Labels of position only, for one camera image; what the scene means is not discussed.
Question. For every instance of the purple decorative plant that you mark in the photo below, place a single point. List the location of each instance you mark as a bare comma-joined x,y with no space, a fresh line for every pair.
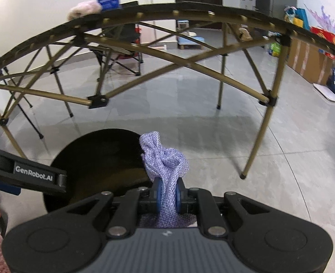
324,20

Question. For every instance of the folding table frame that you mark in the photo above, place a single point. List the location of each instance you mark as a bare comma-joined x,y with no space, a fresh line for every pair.
215,104

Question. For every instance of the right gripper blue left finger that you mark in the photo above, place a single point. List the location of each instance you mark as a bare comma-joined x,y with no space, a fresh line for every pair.
156,194

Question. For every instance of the black trash bin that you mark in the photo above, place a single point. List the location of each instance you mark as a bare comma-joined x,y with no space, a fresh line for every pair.
104,160

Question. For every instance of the white bathroom scale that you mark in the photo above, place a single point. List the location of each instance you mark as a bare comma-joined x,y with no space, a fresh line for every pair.
325,91

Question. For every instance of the green pet food bag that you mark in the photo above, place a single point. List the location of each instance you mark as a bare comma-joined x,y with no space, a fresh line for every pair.
274,49

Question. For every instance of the red gift box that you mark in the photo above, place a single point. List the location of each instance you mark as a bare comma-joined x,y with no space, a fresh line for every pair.
330,37

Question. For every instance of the pink fuzzy item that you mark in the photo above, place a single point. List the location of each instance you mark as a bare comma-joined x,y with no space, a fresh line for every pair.
84,8

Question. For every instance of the purple knitted cloth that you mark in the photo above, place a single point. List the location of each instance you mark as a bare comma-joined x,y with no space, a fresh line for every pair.
169,165

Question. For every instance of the large cardboard box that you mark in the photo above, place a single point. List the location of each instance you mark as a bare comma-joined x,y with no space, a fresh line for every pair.
306,59

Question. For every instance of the black folding chair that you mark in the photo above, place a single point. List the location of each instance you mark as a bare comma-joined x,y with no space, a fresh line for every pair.
107,55

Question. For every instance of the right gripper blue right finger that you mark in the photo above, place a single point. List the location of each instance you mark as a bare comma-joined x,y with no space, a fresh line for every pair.
179,194

